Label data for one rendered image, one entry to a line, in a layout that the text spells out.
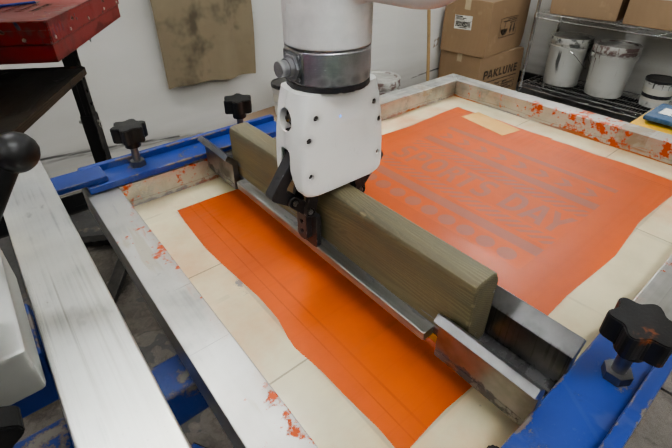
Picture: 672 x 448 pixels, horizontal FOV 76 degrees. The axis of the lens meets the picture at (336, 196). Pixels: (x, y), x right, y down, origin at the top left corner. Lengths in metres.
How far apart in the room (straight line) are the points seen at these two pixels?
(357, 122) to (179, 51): 2.08
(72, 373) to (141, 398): 0.05
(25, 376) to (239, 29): 2.37
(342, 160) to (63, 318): 0.25
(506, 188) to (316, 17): 0.42
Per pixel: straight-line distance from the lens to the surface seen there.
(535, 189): 0.69
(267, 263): 0.50
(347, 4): 0.35
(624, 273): 0.58
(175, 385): 0.47
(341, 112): 0.38
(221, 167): 0.62
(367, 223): 0.39
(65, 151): 2.49
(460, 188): 0.65
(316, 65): 0.36
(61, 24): 1.25
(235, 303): 0.46
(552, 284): 0.53
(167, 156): 0.66
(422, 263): 0.36
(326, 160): 0.39
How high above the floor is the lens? 1.28
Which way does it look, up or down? 32 degrees down
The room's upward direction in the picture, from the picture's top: straight up
